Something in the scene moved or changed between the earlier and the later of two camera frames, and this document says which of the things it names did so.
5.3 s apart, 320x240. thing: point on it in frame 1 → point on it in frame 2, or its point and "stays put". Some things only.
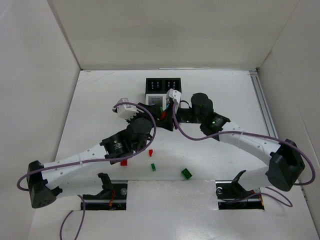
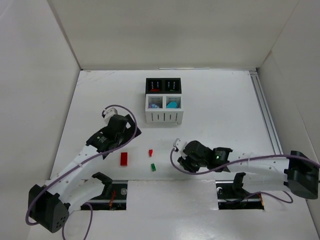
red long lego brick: [124, 163] stays put
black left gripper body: [152, 111] → [130, 127]
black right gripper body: [173, 115] → [185, 161]
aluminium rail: [271, 130] stays put
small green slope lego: [153, 167] stays put
